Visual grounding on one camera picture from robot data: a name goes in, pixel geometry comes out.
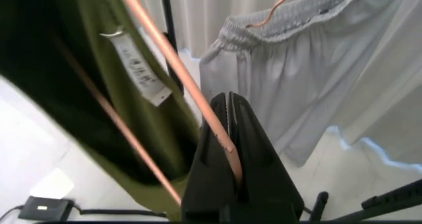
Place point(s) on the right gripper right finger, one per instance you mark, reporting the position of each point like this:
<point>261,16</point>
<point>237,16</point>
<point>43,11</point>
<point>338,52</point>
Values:
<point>270,191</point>

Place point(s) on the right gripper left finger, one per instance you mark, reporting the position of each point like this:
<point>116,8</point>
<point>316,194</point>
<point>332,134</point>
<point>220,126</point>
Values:
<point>207,191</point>

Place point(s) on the pale grey shorts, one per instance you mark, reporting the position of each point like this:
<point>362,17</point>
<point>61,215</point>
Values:
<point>296,85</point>

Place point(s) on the pink clothes hanger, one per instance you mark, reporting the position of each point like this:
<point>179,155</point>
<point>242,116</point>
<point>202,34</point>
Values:
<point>184,75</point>
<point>273,10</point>

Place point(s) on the green garment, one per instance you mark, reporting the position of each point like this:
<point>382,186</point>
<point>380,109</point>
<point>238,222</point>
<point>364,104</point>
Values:
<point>82,85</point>

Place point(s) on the black clothes rack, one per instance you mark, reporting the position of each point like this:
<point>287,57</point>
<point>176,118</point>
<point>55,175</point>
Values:
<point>168,19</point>

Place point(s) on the black power adapter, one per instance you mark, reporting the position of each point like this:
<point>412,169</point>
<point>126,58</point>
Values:
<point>46,208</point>

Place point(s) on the white curtain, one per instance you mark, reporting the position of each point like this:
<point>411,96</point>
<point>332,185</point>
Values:
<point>194,13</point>

